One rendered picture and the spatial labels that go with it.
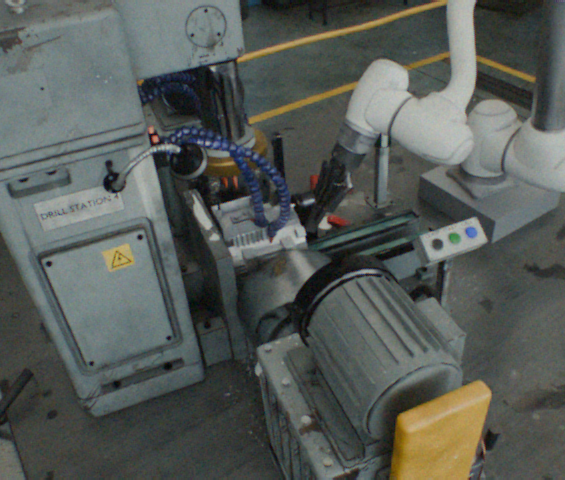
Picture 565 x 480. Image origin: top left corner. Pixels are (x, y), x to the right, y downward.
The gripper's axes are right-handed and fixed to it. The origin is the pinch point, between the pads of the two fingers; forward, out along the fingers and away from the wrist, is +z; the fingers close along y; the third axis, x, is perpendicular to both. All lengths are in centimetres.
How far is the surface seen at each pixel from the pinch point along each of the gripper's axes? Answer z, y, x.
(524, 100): -36, -201, 286
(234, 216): 6.5, -5.9, -17.8
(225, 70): -27.6, -1.7, -35.7
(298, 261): 0.9, 19.6, -14.0
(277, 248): 8.8, 2.0, -7.8
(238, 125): -17.1, -2.2, -28.1
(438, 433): -10, 74, -24
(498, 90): -33, -224, 280
